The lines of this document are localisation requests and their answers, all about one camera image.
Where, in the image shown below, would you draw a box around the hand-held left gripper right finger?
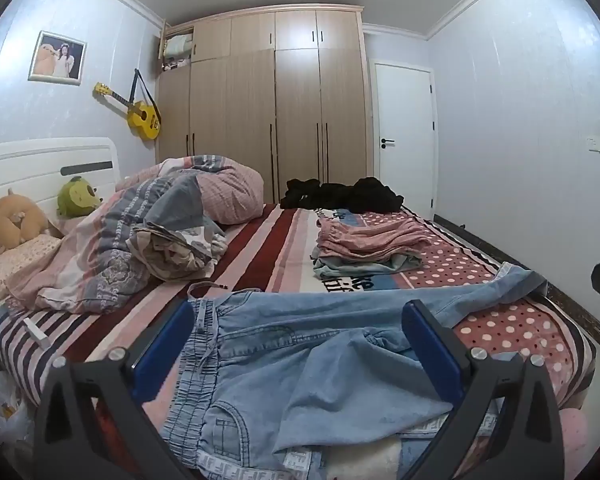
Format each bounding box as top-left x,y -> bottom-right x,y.
401,301 -> 566,480

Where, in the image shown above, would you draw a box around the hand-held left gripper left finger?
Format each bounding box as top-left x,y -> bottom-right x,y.
32,301 -> 201,480

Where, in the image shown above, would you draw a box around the blue denim pants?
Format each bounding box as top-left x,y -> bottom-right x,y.
160,265 -> 548,480

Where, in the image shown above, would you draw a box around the striped and dotted bed blanket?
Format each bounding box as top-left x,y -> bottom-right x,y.
0,202 -> 598,480

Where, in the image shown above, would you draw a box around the folded light blue clothes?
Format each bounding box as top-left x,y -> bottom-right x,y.
312,250 -> 423,281

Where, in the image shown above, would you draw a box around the pink and grey quilt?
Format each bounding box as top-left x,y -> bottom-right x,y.
5,155 -> 266,316

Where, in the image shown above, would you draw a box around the folded pink clothes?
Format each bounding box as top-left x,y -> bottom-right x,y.
316,211 -> 433,261

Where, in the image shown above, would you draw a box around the small white device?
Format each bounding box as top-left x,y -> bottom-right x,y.
22,317 -> 49,351

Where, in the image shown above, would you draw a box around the person's pink pajama leg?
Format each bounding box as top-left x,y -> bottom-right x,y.
560,407 -> 600,471

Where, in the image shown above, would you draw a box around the white plastic bag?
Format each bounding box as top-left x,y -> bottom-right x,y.
0,371 -> 36,448

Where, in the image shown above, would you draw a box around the pile of black clothes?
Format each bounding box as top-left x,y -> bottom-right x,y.
279,177 -> 405,214

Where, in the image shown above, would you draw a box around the green plush toy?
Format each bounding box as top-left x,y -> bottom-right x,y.
56,176 -> 103,219

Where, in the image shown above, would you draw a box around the floral pillow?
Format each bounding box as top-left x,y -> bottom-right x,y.
0,234 -> 63,311

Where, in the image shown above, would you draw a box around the tan plush toy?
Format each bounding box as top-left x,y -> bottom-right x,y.
0,189 -> 63,256

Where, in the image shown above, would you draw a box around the white headboard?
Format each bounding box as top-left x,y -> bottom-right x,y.
0,137 -> 120,261

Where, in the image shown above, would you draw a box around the white door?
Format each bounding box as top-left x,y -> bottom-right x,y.
369,60 -> 438,211

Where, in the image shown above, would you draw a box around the yellow ukulele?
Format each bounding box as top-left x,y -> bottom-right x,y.
93,69 -> 162,142

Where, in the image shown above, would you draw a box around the wooden wardrobe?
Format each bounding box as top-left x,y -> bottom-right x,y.
156,5 -> 368,206

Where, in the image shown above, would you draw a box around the folded white bedding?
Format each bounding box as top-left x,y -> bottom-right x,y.
161,32 -> 195,72

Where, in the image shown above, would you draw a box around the framed wall picture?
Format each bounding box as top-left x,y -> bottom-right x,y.
28,30 -> 87,85

